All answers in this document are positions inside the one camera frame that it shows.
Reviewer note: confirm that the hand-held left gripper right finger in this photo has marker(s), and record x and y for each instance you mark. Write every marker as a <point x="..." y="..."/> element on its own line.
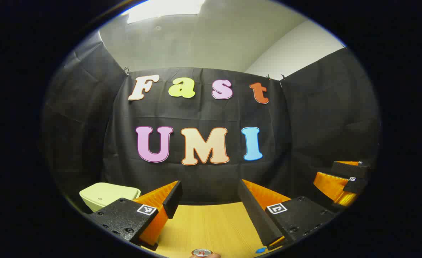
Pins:
<point x="255" y="215"/>

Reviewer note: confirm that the ceiling light panel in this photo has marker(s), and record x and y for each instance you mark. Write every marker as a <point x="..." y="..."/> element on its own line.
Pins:
<point x="164" y="9"/>

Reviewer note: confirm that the red pop can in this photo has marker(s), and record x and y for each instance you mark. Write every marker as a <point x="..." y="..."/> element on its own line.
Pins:
<point x="200" y="253"/>

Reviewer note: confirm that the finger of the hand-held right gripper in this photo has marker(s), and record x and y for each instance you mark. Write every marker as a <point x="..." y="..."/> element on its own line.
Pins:
<point x="350" y="170"/>
<point x="330" y="186"/>

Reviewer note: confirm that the light green desktop garbage bin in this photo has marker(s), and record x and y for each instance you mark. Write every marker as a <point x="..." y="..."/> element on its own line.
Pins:
<point x="103" y="195"/>

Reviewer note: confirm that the black backdrop cloth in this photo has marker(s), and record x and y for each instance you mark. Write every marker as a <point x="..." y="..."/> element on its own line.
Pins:
<point x="296" y="143"/>

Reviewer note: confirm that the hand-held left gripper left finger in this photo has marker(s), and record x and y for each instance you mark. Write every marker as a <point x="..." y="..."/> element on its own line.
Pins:
<point x="173" y="199"/>

